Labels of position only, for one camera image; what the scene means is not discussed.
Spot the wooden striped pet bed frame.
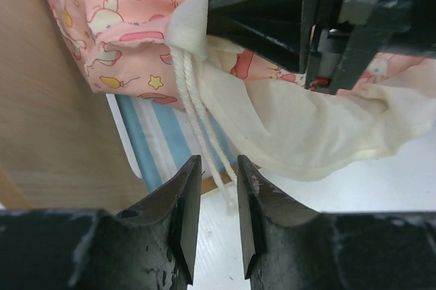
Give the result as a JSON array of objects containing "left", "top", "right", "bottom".
[{"left": 0, "top": 0, "right": 239, "bottom": 211}]

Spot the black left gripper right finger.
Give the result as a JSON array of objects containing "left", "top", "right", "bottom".
[{"left": 237, "top": 155, "right": 435, "bottom": 289}]

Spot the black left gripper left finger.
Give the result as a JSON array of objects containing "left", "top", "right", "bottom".
[{"left": 1, "top": 155, "right": 202, "bottom": 289}]

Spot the pink unicorn print mattress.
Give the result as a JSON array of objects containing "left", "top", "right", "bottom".
[{"left": 47, "top": 0, "right": 435, "bottom": 188}]

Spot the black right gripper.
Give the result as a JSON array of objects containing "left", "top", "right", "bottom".
[{"left": 207, "top": 0, "right": 435, "bottom": 94}]

